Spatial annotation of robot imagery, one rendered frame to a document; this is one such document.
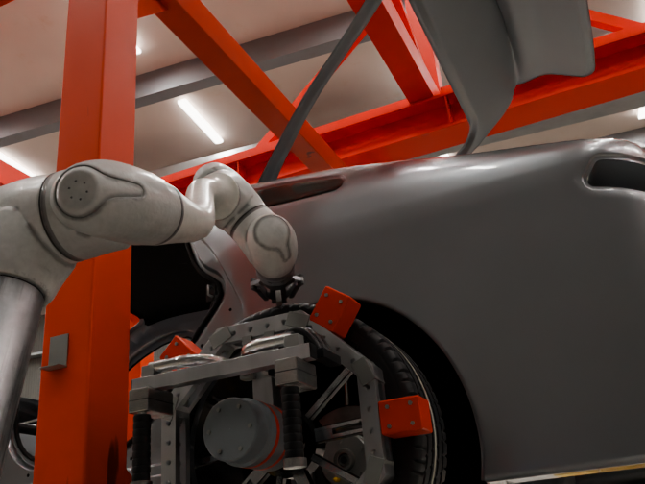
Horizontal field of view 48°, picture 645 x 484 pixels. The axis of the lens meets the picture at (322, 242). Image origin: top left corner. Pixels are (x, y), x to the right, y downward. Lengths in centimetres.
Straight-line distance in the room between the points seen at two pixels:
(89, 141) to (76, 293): 46
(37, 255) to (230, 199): 56
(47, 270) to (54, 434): 96
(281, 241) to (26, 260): 58
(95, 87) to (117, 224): 136
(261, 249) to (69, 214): 56
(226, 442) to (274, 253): 39
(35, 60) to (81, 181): 937
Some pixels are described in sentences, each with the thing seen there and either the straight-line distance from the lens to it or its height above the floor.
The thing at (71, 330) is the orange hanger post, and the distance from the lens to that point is 200.
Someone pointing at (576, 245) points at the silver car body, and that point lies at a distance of 206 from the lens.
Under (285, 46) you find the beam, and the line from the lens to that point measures 949.
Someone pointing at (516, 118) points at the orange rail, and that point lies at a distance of 467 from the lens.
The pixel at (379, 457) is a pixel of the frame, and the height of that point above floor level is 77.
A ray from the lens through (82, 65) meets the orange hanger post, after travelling 241.
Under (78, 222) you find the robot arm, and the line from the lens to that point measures 98.
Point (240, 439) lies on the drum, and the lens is 151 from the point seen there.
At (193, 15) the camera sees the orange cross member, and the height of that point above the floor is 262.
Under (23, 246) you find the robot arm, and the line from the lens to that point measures 104.
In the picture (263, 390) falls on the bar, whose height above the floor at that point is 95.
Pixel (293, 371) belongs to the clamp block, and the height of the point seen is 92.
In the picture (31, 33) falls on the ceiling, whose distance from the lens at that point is 993.
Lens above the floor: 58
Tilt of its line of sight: 24 degrees up
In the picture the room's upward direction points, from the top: 5 degrees counter-clockwise
